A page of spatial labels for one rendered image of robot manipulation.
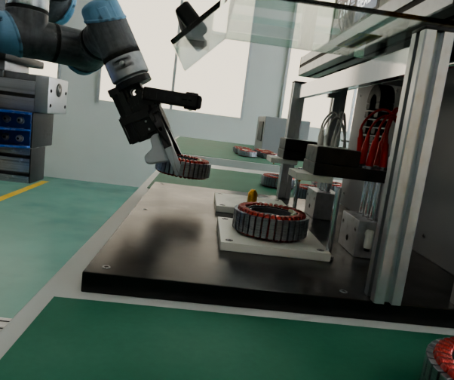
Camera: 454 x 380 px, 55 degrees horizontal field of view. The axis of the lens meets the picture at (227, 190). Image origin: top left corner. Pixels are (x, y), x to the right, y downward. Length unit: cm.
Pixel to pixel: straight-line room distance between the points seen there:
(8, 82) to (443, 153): 97
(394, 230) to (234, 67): 498
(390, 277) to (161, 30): 510
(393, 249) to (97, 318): 30
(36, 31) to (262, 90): 461
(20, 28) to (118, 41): 17
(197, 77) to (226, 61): 39
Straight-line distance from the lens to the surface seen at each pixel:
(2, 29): 91
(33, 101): 118
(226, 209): 81
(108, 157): 550
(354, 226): 66
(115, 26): 88
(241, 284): 47
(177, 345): 39
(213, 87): 536
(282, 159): 86
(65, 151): 562
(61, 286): 49
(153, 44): 545
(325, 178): 63
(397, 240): 49
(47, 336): 40
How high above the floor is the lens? 94
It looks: 9 degrees down
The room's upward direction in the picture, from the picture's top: 7 degrees clockwise
